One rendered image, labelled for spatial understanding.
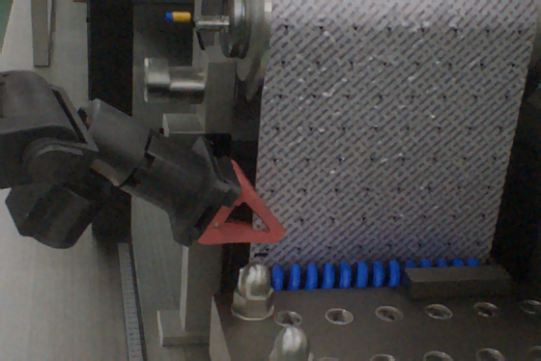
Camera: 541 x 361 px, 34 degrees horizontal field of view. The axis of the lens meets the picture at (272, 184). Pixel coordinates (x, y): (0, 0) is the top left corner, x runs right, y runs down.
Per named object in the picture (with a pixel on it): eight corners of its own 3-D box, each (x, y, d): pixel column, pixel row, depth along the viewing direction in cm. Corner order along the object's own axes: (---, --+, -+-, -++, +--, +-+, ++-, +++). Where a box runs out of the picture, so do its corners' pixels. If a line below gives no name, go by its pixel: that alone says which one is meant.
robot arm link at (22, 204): (41, 144, 63) (2, 70, 68) (-34, 256, 67) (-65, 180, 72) (166, 170, 72) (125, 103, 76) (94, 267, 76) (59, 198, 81)
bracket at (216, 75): (153, 320, 95) (159, 43, 83) (212, 317, 97) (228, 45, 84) (156, 347, 91) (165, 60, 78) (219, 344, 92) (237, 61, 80)
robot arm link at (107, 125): (84, 113, 68) (89, 81, 73) (41, 178, 71) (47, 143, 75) (161, 153, 71) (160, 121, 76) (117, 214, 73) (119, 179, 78)
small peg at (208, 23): (194, 12, 74) (197, 18, 73) (228, 13, 75) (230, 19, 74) (193, 27, 75) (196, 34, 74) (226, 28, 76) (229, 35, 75)
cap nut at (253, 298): (227, 299, 76) (230, 253, 74) (269, 297, 76) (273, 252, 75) (234, 323, 72) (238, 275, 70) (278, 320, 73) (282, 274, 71)
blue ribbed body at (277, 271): (262, 291, 81) (265, 257, 80) (477, 281, 86) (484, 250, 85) (270, 311, 78) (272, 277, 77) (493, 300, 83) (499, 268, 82)
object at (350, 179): (247, 284, 82) (262, 95, 74) (482, 275, 87) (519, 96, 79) (248, 287, 81) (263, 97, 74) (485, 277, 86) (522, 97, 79)
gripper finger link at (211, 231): (265, 278, 78) (176, 233, 75) (250, 239, 85) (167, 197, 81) (308, 218, 77) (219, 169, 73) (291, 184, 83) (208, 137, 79)
